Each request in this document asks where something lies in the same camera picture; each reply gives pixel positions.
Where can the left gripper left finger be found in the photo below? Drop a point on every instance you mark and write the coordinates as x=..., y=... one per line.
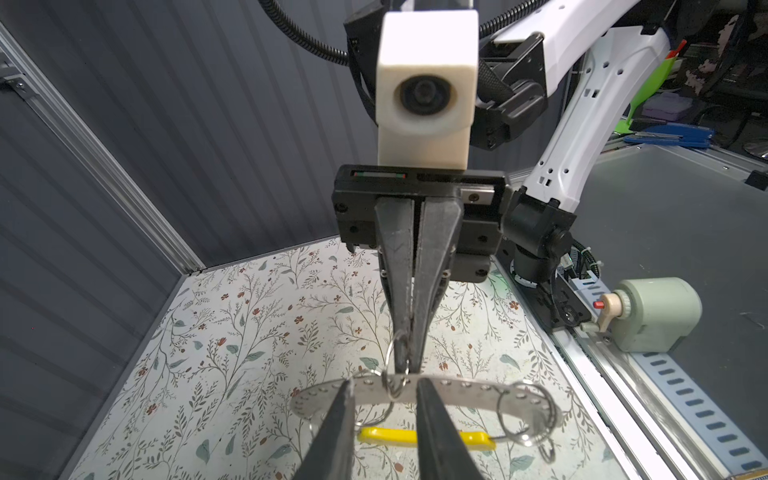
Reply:
x=331, y=453

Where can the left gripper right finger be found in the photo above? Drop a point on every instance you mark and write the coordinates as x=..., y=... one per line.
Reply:
x=442, y=454

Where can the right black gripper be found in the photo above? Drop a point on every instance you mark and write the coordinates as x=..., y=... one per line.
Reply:
x=483, y=197

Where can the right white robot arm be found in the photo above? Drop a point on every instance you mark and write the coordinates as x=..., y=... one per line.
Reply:
x=522, y=59

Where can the pale green bottle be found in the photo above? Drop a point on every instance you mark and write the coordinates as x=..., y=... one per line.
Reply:
x=650, y=315

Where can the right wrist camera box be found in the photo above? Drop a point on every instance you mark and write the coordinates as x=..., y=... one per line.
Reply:
x=426, y=88

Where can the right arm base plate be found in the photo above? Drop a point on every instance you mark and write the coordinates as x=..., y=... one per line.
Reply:
x=564, y=294

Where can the slotted cable duct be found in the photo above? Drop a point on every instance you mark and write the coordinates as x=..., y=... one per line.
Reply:
x=729, y=444

